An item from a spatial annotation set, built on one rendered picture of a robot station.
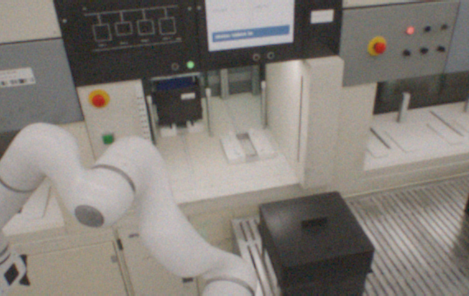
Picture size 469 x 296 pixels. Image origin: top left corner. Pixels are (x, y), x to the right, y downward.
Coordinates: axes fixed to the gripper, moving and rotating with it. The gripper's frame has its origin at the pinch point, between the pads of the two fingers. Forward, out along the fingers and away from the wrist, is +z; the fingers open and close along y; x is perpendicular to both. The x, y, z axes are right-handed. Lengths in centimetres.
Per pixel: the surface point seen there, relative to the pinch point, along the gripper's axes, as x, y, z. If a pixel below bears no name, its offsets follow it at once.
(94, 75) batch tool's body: -7, 52, -43
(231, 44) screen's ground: -47, 70, -47
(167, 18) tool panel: -29, 62, -58
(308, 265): -77, 26, 1
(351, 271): -90, 31, 8
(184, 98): -13, 111, -6
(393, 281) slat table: -106, 45, 25
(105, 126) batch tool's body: -6, 52, -24
